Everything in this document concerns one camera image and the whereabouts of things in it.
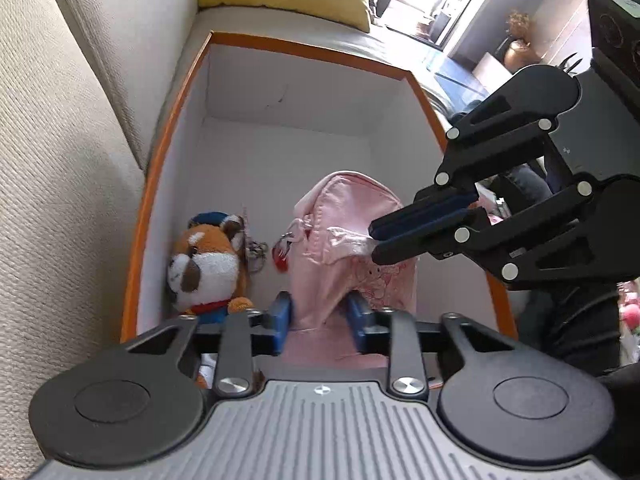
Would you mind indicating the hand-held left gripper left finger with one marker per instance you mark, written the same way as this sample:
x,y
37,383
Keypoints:
x,y
281,320

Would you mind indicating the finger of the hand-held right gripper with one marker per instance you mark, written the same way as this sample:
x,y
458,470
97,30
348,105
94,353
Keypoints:
x,y
425,215
425,247

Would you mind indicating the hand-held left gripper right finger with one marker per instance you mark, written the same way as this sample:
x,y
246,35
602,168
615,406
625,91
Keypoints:
x,y
357,320

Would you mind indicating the pink backpack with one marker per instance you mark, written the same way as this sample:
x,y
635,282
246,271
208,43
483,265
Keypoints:
x,y
345,200

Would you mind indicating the orange cardboard box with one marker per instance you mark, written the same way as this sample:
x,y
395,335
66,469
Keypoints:
x,y
300,85

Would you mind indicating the fox plush toy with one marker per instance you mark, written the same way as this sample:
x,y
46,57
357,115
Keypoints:
x,y
210,255

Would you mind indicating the brown vase with flowers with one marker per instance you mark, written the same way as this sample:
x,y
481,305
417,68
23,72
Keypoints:
x,y
520,52

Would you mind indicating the person's dark clothing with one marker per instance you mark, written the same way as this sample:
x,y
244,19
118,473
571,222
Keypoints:
x,y
575,325

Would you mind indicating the pink red round object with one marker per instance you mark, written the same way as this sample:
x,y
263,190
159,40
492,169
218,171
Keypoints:
x,y
630,317

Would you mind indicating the beige fabric sofa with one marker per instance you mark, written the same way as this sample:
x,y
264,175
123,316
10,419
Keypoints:
x,y
60,160

